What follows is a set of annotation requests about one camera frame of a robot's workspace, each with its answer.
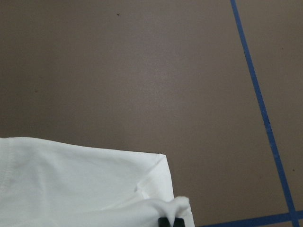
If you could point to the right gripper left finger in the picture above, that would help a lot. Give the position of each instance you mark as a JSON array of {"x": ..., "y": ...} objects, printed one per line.
[{"x": 163, "y": 222}]

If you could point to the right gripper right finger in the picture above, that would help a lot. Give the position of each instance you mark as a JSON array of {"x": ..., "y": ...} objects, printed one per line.
[{"x": 179, "y": 222}]

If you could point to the white printed long-sleeve shirt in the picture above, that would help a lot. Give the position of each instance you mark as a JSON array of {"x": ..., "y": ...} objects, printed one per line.
[{"x": 45, "y": 183}]

